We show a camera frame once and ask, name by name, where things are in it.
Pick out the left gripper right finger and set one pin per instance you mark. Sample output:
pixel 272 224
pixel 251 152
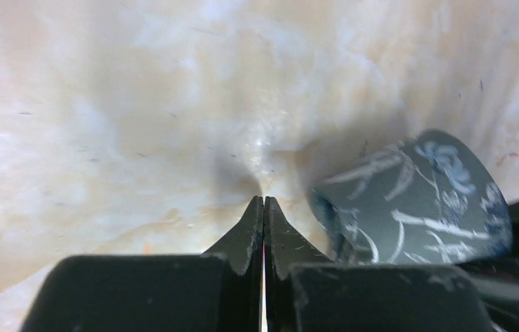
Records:
pixel 306 291

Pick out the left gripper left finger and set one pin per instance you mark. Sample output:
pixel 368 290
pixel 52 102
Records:
pixel 217 290

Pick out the grey floral tie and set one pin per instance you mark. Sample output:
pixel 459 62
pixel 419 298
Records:
pixel 428 200

